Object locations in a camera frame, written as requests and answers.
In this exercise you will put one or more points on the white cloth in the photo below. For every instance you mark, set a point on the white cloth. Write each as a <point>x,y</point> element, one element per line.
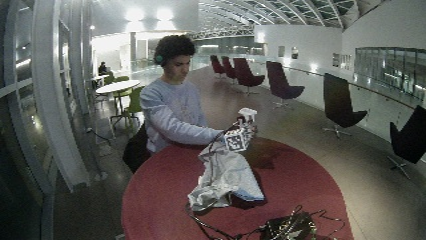
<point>227,173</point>

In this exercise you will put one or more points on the white marker cube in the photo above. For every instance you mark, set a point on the white marker cube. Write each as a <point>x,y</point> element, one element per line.
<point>236,142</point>

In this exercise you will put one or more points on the dark red swivel chair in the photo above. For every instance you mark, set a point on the dark red swivel chair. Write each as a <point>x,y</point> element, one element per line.
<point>411,136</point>
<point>218,66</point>
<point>246,75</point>
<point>228,68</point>
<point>280,81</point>
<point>339,101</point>

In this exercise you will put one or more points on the person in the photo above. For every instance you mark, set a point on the person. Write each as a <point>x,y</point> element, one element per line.
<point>171,100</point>
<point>103,68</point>

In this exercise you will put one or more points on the green chair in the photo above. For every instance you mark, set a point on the green chair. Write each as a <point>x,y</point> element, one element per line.
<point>134,103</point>
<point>121,80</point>

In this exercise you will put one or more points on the green headphones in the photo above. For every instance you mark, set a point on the green headphones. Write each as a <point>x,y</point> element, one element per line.
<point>159,59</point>

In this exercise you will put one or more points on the black electronics box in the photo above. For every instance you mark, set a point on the black electronics box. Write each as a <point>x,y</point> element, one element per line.
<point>288,228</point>

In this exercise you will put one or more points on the white round table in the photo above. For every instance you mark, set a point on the white round table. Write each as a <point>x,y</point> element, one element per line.
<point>118,86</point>

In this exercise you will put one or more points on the ceiling lamp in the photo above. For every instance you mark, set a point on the ceiling lamp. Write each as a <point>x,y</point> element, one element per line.
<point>134,15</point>
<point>164,14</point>

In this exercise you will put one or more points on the wall picture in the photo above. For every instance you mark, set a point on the wall picture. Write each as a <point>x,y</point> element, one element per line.
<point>342,61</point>
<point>282,51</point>
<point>295,52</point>

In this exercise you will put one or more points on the wall handrail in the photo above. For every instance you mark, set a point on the wall handrail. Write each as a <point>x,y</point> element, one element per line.
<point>355,85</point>

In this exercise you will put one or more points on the white curved window frame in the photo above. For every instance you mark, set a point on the white curved window frame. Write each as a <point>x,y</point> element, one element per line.
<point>55,100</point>

